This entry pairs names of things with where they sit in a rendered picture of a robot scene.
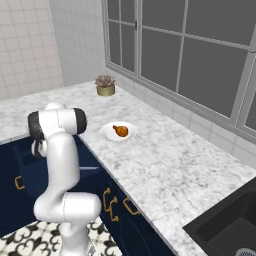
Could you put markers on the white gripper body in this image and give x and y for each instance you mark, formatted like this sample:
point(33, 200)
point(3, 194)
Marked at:
point(42, 149)

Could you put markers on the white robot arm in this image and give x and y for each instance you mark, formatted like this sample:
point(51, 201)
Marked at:
point(61, 166)

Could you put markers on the open navy drawer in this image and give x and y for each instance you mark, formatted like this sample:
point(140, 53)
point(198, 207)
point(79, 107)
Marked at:
point(30, 170)

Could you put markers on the white round plate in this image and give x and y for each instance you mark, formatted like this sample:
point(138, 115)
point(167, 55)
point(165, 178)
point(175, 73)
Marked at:
point(110, 135)

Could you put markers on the navy drawer front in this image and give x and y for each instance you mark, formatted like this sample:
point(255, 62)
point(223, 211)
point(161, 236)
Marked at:
point(143, 233)

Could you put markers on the navy cupboard door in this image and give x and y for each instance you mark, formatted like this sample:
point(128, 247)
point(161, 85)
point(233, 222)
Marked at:
point(115, 230)
point(96, 186)

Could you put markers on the brown chicken drumstick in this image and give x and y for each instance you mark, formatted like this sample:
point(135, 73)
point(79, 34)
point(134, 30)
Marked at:
point(121, 130)

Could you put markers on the succulent in gold pot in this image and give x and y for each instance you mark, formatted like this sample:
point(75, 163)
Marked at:
point(105, 86)

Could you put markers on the dark window latch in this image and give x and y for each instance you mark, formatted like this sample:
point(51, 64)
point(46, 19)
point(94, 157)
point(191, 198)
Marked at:
point(135, 25)

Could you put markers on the grey framed window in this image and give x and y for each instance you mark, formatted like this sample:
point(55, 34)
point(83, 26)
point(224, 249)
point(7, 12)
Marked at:
point(200, 50)

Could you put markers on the black sink basin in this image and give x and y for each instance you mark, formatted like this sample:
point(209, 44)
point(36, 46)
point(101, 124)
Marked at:
point(230, 220)

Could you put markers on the grey sink drain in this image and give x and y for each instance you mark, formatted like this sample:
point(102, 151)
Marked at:
point(246, 252)

